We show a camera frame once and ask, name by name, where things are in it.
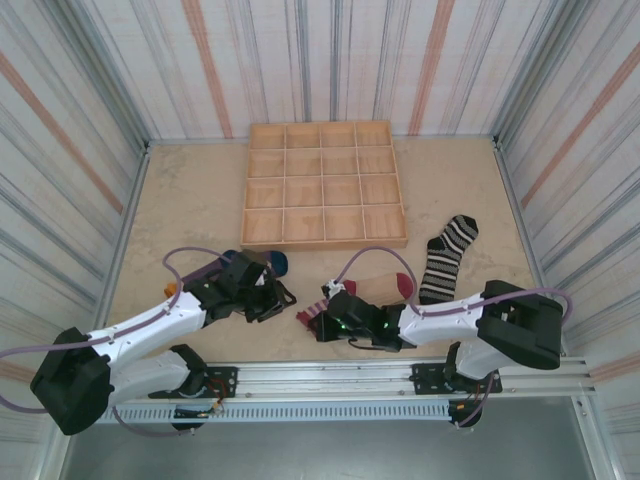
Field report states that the purple blue orange sock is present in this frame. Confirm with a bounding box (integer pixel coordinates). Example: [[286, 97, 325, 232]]
[[164, 249, 291, 297]]

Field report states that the beige sock with red toe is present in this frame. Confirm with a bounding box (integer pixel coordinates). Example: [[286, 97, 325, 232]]
[[295, 272, 417, 329]]

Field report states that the black white striped sock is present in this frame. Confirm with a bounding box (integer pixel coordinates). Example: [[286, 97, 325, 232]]
[[417, 214, 480, 305]]

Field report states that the wooden sixteen-compartment tray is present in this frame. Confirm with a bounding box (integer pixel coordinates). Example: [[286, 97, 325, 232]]
[[239, 120, 409, 252]]

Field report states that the aluminium mounting rail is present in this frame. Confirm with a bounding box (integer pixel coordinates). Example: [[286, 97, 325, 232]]
[[202, 355, 599, 400]]

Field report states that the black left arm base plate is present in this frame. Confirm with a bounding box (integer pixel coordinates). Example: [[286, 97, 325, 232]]
[[149, 366, 239, 400]]

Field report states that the slotted grey cable duct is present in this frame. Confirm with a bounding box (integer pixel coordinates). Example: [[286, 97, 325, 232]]
[[99, 402, 451, 425]]

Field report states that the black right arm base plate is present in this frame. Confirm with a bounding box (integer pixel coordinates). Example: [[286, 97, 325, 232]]
[[410, 362, 503, 396]]

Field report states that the aluminium enclosure frame post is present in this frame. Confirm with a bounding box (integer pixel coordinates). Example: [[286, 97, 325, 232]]
[[89, 142, 152, 331], [492, 134, 569, 357]]

